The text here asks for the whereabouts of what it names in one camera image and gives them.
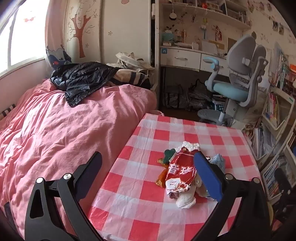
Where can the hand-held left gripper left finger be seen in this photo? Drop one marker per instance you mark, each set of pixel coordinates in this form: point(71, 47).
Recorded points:
point(92, 170)

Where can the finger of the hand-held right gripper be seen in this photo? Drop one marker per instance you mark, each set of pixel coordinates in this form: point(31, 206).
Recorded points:
point(282, 180)

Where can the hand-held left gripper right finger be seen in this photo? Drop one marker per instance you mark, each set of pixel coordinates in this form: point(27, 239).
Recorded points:
point(208, 176)

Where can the blue and white carton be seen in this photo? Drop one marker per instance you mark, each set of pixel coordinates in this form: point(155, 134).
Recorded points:
point(218, 161)

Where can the red snack wrapper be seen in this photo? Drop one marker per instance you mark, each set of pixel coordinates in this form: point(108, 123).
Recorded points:
point(180, 169)

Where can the white tissue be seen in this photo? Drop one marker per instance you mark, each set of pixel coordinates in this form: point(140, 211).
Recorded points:
point(190, 146)
point(185, 201)

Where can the green wrapper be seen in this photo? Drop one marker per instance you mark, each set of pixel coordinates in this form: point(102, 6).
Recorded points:
point(170, 154)

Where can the row of colourful books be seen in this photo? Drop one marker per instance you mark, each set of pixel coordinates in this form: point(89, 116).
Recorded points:
point(272, 178)

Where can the stack of white magazines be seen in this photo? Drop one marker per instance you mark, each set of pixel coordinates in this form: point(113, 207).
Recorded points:
point(262, 141)

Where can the pink bed blanket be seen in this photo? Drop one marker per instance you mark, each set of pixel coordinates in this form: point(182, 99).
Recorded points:
point(57, 129)

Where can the red checkered tablecloth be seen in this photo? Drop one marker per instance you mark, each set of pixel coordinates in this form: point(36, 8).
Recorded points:
point(143, 148)

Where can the blue plastic basket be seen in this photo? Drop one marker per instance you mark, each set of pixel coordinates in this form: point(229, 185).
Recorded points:
point(217, 107)

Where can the row of red books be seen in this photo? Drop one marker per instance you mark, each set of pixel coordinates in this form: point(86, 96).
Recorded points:
point(272, 109)

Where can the white bookshelf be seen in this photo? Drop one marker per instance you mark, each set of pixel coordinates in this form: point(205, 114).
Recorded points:
point(286, 104)

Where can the white fabric bag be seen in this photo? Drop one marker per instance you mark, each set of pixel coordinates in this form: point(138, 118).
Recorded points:
point(254, 109)

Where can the black bag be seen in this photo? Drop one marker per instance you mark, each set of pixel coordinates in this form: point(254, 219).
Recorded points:
point(196, 97)

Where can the grey and blue desk chair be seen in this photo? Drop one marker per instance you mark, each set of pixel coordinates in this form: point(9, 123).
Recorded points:
point(233, 90)

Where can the black puffer jacket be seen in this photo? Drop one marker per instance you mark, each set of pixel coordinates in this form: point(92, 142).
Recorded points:
point(78, 78)

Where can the beige striped pillow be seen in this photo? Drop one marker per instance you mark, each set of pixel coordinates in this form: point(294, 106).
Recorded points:
point(129, 76)

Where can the row of tall books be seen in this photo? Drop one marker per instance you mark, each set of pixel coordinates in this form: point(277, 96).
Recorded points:
point(281, 67)

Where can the beige tote bag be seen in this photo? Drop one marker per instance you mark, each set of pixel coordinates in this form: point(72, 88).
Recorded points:
point(131, 60)

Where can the white desk with drawers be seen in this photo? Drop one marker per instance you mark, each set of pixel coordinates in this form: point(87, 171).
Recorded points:
point(180, 58)

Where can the white paper sheets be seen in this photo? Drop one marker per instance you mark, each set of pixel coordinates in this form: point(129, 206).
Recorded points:
point(209, 47)

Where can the brown cork board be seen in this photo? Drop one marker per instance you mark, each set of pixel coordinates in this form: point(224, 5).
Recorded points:
point(232, 45)

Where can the pink curtain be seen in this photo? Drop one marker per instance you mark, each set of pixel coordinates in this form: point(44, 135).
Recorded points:
point(55, 34)

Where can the white wardrobe with tree decal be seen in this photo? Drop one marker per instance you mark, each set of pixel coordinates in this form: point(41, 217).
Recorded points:
point(115, 27)

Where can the teal box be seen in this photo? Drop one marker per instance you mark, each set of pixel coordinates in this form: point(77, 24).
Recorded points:
point(168, 37)

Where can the window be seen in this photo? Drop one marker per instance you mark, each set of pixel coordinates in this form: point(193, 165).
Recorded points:
point(25, 41)

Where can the hanging wall photos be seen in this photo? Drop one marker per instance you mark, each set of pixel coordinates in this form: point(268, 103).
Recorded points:
point(277, 27)

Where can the white wall shelf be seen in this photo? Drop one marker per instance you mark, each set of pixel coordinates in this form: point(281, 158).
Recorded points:
point(208, 11)

